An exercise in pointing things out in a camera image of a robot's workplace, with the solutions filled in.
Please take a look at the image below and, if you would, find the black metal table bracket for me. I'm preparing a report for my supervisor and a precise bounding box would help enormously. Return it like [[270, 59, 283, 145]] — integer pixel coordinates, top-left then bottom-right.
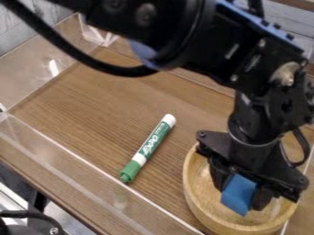
[[27, 191, 58, 235]]

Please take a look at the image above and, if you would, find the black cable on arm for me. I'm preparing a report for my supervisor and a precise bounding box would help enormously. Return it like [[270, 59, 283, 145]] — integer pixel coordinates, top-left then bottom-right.
[[0, 0, 160, 78]]

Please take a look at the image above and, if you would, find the clear acrylic tray wall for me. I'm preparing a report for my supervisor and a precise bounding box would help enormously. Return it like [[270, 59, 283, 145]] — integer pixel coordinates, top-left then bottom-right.
[[0, 12, 314, 235]]

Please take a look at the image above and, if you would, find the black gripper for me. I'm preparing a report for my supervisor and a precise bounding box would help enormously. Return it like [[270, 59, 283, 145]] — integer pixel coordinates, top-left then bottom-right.
[[197, 130, 309, 211]]

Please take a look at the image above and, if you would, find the brown wooden bowl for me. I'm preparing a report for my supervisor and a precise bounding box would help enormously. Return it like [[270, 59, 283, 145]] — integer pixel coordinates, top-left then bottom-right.
[[183, 145, 297, 235]]

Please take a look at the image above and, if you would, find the blue foam block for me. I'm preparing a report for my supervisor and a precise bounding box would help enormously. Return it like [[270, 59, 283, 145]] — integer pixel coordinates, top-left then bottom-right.
[[221, 174, 257, 217]]

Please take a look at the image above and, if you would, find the green dry erase marker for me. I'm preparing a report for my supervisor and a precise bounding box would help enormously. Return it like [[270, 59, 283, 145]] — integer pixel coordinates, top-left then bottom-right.
[[120, 114, 177, 184]]

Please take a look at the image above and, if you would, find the black cable lower left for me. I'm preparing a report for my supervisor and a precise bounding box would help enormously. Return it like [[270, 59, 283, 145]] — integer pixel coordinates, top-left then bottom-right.
[[0, 209, 63, 235]]

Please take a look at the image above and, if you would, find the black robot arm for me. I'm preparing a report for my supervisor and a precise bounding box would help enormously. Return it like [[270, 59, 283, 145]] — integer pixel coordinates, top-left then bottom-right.
[[52, 0, 314, 215]]

